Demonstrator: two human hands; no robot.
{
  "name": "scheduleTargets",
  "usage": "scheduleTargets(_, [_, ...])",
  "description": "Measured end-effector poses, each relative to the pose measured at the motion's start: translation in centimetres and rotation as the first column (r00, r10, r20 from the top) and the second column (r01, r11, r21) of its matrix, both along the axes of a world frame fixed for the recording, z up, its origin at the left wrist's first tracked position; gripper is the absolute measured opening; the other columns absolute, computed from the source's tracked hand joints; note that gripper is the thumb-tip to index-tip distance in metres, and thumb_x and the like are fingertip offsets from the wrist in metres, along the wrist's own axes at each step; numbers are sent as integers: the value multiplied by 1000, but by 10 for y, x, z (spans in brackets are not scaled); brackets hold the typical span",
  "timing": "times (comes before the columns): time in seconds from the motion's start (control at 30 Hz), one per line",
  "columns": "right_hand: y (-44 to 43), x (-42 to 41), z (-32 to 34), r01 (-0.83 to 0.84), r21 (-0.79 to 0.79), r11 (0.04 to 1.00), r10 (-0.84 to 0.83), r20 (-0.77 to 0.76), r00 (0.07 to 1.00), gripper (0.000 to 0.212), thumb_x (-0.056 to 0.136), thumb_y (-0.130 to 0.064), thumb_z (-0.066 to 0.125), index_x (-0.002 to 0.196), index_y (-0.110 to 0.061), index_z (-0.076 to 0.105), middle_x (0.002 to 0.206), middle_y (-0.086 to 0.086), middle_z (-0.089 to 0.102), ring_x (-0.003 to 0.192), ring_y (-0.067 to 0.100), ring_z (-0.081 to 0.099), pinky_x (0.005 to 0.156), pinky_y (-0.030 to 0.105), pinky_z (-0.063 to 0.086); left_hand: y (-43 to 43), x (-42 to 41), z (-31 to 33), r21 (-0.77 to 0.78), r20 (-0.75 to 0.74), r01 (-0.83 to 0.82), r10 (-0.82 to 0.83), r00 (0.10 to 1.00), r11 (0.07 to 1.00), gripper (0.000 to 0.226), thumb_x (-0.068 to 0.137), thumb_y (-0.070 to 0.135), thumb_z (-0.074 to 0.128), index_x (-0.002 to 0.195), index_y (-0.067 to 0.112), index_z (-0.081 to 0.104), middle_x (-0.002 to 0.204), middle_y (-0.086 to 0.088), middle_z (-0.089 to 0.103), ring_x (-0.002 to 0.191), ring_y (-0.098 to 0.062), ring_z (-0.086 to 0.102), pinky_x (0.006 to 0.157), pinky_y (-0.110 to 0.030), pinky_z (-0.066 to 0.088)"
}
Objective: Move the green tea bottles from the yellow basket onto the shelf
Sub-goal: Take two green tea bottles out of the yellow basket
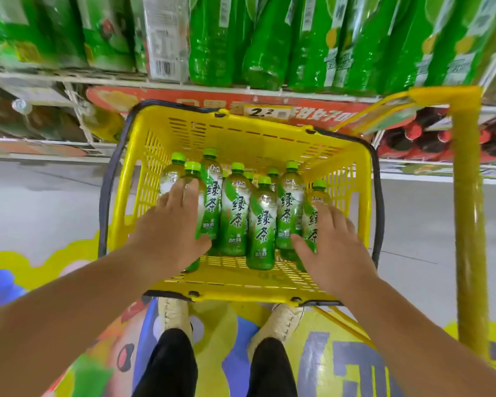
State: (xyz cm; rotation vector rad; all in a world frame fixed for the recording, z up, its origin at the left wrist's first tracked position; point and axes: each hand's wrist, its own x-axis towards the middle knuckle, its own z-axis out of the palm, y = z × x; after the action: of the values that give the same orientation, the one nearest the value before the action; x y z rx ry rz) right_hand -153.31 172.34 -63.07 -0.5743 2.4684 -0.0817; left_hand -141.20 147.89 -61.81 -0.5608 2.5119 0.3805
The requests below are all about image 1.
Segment person's right hand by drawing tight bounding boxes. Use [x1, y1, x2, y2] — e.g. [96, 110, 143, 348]
[289, 201, 380, 303]

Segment person's left hand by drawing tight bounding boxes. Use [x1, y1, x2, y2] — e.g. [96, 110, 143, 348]
[125, 177, 213, 282]

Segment green tea bottles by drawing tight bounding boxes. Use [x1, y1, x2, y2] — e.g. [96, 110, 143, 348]
[159, 147, 333, 272]

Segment yellow shopping basket trolley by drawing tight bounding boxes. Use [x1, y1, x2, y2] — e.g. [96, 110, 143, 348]
[98, 85, 492, 361]

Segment person's left forearm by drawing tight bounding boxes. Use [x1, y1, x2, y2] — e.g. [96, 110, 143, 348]
[0, 248, 166, 397]

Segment person's right forearm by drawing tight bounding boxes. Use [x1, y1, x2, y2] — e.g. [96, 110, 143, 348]
[343, 276, 496, 397]

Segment person's left shoe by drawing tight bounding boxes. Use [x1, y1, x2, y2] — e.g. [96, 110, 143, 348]
[157, 296, 194, 344]

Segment person's shoe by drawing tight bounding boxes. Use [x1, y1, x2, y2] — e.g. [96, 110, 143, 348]
[157, 296, 194, 344]
[247, 303, 305, 362]

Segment person's right shoe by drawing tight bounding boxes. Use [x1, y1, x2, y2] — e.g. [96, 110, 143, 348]
[247, 303, 305, 362]

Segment person's left trouser leg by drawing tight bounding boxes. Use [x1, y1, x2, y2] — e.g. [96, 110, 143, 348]
[132, 328, 199, 397]

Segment person's trouser leg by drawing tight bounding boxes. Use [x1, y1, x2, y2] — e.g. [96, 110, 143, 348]
[247, 336, 298, 397]
[132, 328, 199, 397]

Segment person's right trouser leg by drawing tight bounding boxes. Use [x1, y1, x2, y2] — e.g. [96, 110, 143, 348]
[247, 336, 298, 397]

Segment yellow cartoon floor sticker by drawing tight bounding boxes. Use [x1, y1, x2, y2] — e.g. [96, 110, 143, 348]
[0, 231, 496, 397]

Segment cluster of yellow bottles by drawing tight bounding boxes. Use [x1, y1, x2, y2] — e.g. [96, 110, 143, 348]
[80, 104, 126, 143]

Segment row of red-capped dark bottles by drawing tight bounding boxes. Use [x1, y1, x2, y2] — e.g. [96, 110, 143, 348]
[376, 106, 496, 163]

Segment yellow price tag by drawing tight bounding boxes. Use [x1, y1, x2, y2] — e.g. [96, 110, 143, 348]
[242, 104, 293, 121]

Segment row of white-capped amber bottles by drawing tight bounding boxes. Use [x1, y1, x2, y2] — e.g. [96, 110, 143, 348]
[0, 80, 88, 143]

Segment clear white-label bottle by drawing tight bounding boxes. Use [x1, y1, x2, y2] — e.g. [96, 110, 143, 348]
[142, 0, 191, 84]

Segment row of large green-capped bottles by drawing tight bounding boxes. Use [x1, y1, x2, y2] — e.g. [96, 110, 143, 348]
[0, 0, 146, 74]

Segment row of bright green bottles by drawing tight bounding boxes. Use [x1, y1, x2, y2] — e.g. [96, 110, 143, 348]
[188, 0, 496, 95]

